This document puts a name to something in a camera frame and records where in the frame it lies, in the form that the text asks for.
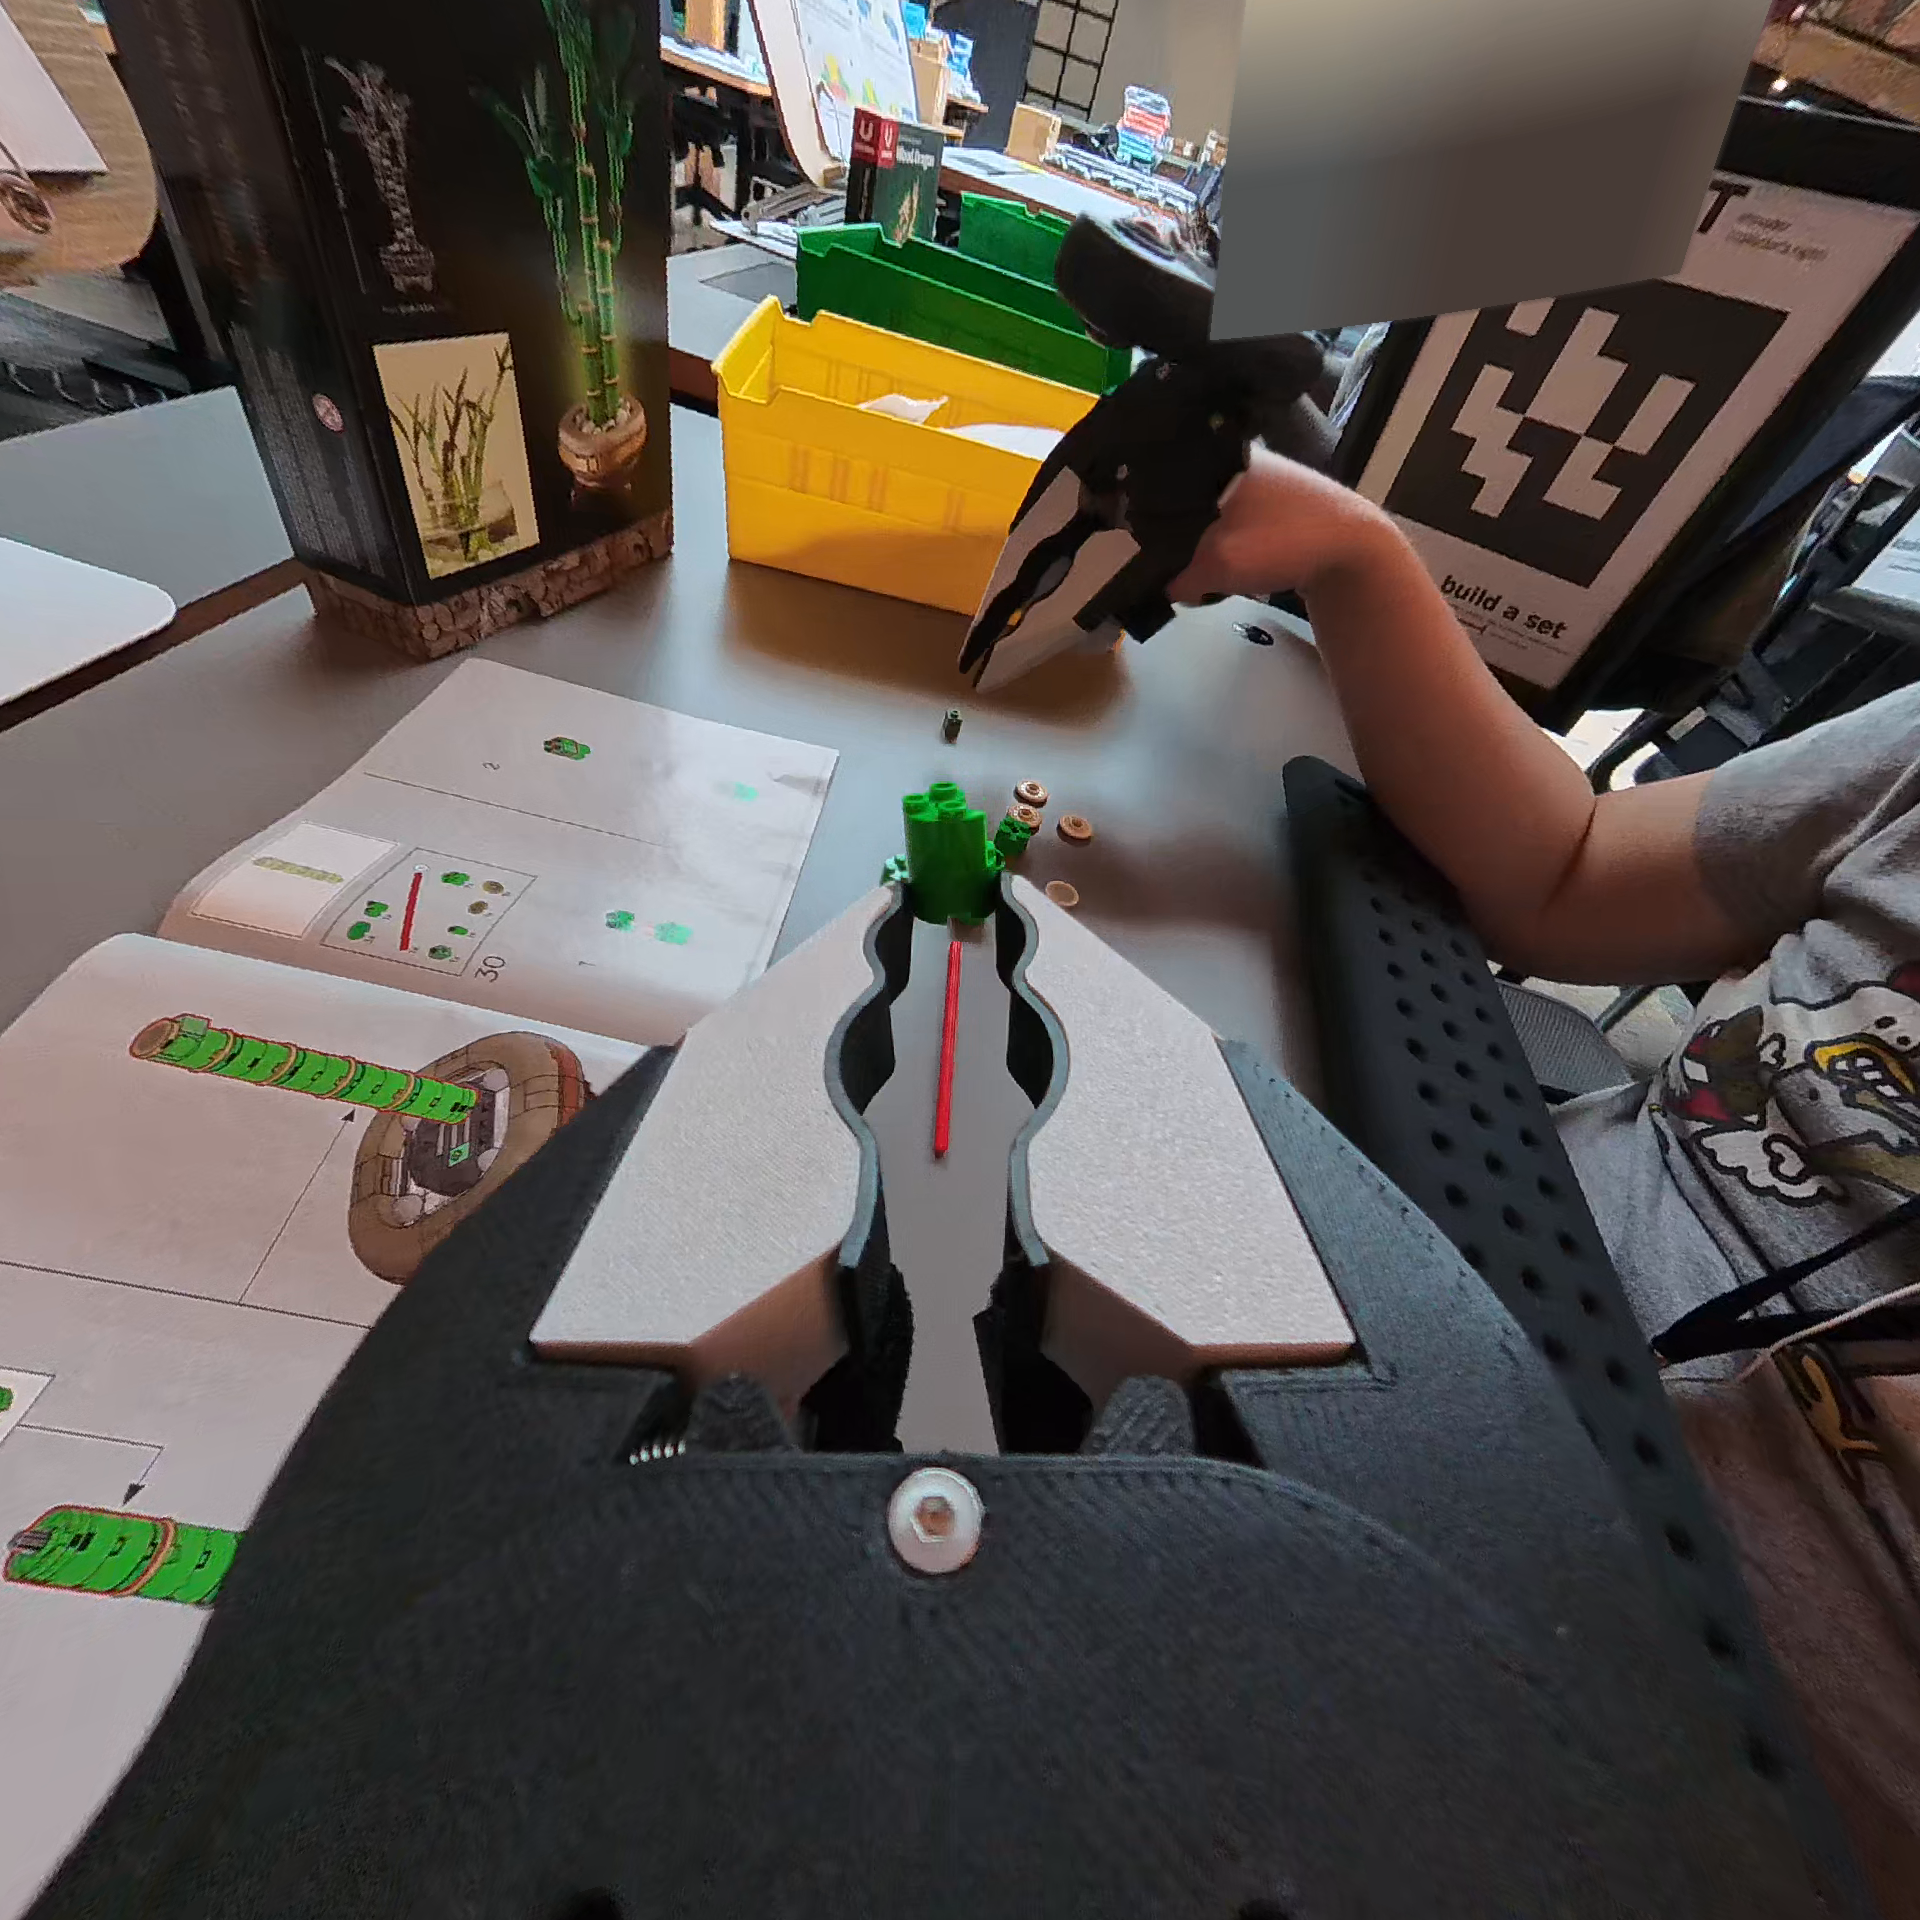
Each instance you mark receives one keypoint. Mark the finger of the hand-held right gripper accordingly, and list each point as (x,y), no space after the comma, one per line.
(1028,548)
(1051,645)

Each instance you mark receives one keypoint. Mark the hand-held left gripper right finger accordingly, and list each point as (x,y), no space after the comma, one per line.
(1169,1202)

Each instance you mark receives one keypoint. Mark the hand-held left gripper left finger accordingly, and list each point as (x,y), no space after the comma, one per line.
(720,1202)

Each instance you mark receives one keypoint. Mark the cluster of green round bricks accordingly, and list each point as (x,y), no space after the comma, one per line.
(1016,839)

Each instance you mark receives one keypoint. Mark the green toy brick stack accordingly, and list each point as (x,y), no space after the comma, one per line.
(945,871)

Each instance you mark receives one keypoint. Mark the person's right forearm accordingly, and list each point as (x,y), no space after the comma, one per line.
(1424,719)

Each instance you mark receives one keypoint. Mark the yellow plastic bin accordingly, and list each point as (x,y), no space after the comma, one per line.
(838,511)

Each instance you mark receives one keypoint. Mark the red toy rod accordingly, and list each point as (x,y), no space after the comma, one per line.
(945,1050)

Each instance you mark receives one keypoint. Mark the green plastic bin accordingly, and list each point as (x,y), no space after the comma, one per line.
(899,300)

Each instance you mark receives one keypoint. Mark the black perforated chair back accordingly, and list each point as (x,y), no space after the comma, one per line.
(1471,1125)

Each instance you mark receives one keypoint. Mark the small green product box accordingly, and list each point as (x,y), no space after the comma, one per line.
(899,188)

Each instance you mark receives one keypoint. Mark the black framed marker sign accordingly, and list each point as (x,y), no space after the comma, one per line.
(1575,421)

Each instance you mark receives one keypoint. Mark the building instruction booklet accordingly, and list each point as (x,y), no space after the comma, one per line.
(630,796)

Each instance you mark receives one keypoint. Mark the grey printed t-shirt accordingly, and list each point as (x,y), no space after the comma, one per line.
(1798,839)

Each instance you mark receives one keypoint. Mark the black toy set box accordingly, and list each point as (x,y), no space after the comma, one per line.
(300,300)

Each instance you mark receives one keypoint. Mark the white document stand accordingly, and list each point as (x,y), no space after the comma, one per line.
(75,615)

